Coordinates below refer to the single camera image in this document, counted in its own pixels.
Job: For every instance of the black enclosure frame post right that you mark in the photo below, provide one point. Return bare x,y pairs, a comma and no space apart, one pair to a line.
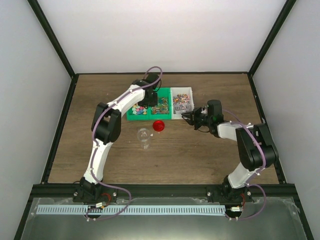
281,18

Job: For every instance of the red round lid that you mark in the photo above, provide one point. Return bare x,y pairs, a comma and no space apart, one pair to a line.
158,125

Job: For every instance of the green bin with star candies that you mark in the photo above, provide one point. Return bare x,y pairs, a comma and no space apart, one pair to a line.
138,113

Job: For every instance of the white bin with swirl lollipops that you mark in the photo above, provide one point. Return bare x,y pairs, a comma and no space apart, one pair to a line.
181,95

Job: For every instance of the black enclosure frame post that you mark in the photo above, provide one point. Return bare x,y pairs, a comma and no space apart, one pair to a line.
41,17
281,18

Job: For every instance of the black front mounting rail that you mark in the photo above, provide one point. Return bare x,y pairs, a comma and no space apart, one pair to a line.
211,192

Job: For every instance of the black enclosure frame post left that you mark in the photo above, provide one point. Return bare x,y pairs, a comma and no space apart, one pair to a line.
41,17

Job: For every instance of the clear plastic jar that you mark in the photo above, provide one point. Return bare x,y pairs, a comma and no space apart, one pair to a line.
145,144

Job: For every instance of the lilac slotted plastic scoop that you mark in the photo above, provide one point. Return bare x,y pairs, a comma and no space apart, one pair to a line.
178,109

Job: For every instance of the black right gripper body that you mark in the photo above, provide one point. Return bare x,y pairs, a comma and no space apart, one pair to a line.
201,119

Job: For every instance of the light blue slotted cable duct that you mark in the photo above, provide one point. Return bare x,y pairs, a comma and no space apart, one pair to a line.
147,210

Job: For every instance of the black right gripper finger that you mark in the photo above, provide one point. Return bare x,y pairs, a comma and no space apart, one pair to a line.
188,114
191,122

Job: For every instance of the clear plastic dome lid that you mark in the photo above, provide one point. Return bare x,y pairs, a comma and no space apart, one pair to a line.
143,134

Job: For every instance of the green bin with square lollipops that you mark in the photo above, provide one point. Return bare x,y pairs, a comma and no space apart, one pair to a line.
163,109

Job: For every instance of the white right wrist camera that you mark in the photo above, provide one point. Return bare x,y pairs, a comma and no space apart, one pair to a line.
204,109

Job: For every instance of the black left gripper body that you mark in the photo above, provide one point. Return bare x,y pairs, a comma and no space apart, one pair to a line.
148,101

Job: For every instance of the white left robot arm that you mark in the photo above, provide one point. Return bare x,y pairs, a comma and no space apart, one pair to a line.
106,128

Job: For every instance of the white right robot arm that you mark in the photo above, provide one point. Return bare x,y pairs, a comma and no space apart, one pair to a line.
256,148

